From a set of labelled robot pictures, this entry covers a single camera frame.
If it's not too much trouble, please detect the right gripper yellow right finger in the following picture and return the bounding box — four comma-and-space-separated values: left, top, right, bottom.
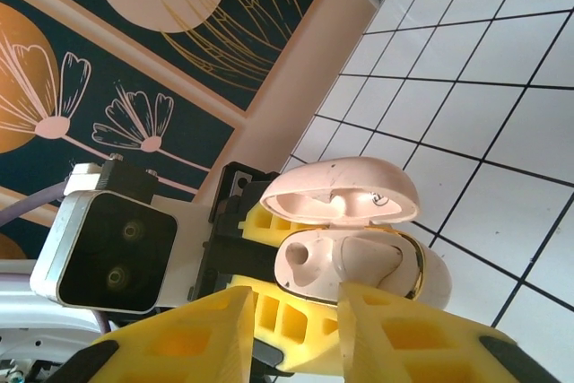
335, 278, 561, 383

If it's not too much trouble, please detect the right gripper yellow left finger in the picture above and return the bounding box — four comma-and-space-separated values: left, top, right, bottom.
57, 285, 258, 383

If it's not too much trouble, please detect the pink earbud charging case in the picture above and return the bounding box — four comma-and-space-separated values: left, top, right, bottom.
258, 155, 453, 311

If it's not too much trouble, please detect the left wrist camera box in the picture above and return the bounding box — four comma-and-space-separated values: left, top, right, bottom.
29, 154, 214, 316

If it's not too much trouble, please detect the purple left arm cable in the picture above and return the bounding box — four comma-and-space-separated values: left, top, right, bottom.
0, 179, 112, 338

